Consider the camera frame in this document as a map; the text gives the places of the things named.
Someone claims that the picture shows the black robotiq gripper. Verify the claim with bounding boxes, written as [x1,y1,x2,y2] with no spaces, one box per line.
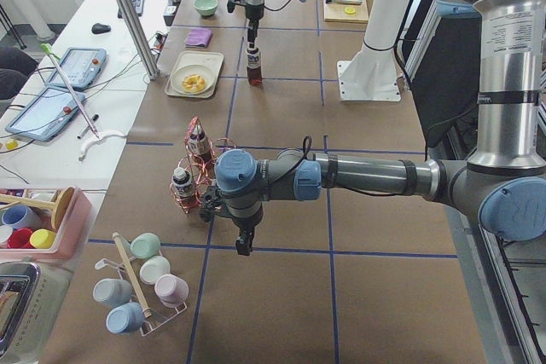
[233,210,263,256]

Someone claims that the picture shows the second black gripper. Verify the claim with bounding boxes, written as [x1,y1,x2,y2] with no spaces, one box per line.
[247,18,260,49]

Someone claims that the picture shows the tea bottle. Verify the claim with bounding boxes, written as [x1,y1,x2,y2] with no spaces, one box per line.
[189,124,212,164]
[171,167,195,200]
[246,43,262,86]

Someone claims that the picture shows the grey robot arm blue cap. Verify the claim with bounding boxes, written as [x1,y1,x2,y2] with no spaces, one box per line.
[200,0,545,255]

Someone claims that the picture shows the cream tray with bear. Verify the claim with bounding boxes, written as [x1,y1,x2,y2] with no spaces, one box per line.
[165,51,224,99]

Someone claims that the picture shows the mint green bowl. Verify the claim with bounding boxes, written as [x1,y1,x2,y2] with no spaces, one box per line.
[194,0,218,17]

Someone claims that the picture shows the purple folded cloth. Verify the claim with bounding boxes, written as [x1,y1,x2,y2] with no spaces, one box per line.
[184,27,212,49]

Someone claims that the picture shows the glazed twisted donut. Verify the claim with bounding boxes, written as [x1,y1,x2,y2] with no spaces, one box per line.
[182,74,206,93]

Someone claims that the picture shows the steel muddler black tip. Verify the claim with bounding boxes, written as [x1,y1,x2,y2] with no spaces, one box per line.
[325,0,363,5]

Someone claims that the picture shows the cream round plate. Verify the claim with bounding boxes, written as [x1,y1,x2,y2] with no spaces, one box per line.
[170,65,214,95]

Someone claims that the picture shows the wooden cutting board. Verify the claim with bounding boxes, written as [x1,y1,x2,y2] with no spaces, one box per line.
[322,0,369,23]

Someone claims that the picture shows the white mug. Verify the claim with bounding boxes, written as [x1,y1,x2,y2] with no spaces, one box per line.
[139,255,171,285]

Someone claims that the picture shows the mint green mug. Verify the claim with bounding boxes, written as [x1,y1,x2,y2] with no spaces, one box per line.
[131,232,160,259]

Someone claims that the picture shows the grey blue mug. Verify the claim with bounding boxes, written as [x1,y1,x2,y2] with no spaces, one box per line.
[92,278,132,308]

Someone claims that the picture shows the light blue mug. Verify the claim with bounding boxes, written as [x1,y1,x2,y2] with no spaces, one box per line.
[106,302,144,334]

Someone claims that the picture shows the black computer mouse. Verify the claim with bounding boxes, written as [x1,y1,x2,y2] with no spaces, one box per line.
[91,23,111,35]

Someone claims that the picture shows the teach pendant far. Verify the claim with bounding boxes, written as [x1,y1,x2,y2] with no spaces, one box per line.
[55,47,107,91]

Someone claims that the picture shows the teach pendant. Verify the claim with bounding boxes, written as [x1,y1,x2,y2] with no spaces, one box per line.
[55,47,107,91]
[5,87,78,142]

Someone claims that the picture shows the pink box with cups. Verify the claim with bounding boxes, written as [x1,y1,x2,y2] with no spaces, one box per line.
[1,187,91,261]

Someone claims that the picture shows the teach pendant near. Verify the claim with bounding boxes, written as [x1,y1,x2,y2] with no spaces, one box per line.
[5,87,78,142]

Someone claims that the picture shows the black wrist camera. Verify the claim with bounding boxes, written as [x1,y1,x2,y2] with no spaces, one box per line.
[199,186,223,222]
[227,0,246,14]

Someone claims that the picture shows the copper wire bottle rack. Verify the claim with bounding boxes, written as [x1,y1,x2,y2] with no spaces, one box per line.
[169,116,236,215]

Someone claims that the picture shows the white wire mug rack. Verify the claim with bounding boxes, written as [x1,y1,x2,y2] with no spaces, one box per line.
[95,232,189,337]

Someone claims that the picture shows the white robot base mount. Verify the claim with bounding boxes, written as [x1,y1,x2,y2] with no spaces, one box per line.
[338,0,411,101]

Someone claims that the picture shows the aluminium frame post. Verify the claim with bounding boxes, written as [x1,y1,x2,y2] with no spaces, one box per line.
[116,0,160,81]

